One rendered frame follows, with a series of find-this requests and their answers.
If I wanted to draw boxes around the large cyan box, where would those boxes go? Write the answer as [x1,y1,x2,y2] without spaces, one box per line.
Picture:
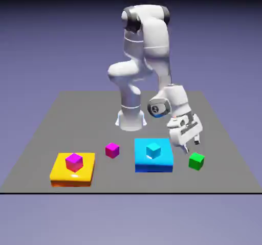
[134,138,174,173]

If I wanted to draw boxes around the small green cube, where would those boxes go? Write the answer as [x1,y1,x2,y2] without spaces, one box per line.
[188,152,206,171]

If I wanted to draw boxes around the small magenta cube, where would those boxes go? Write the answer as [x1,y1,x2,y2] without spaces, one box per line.
[65,152,84,173]
[105,142,120,159]

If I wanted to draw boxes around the large yellow box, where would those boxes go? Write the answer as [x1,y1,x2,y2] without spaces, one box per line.
[49,152,96,188]

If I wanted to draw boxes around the small cyan cube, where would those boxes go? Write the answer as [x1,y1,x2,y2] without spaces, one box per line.
[146,142,162,160]

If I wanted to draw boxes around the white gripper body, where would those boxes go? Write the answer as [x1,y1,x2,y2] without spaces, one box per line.
[169,114,204,148]

